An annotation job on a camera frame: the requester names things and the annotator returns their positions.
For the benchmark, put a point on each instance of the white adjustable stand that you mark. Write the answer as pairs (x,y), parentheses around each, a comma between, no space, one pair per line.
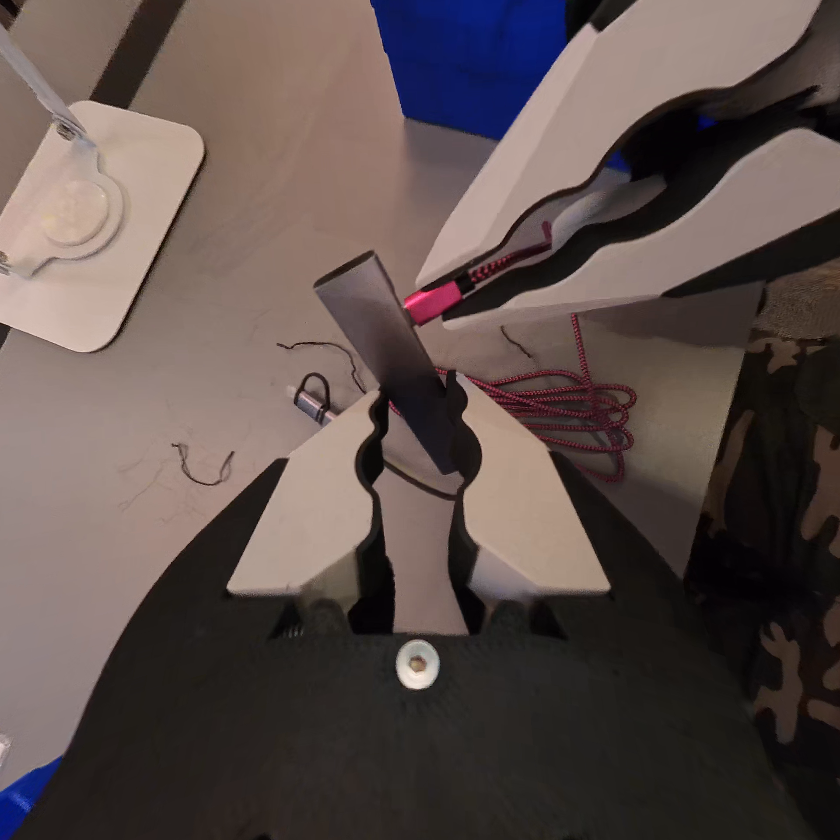
(131,229)

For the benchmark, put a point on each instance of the camouflage trousers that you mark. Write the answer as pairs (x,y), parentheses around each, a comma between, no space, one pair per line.
(787,525)

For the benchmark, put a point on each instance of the blue divided plastic bin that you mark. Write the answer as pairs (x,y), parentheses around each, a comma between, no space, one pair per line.
(19,807)

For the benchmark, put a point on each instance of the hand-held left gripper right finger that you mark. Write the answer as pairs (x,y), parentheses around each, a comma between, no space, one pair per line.
(531,525)

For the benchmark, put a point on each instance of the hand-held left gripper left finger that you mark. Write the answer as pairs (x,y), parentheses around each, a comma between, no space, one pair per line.
(308,525)

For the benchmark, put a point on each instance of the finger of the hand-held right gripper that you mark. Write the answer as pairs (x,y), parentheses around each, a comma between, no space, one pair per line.
(722,229)
(558,131)

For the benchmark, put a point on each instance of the grey usb plug adapter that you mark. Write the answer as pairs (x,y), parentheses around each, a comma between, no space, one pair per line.
(312,407)

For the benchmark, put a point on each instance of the grey usb hub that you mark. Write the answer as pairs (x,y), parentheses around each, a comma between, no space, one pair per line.
(380,328)

